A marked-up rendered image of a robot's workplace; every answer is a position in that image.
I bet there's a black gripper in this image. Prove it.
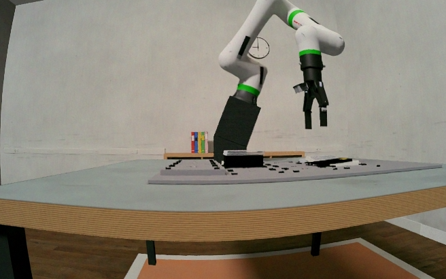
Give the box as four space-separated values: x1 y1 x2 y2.
303 68 329 129

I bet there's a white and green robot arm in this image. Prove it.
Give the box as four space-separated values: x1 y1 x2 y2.
218 0 345 106

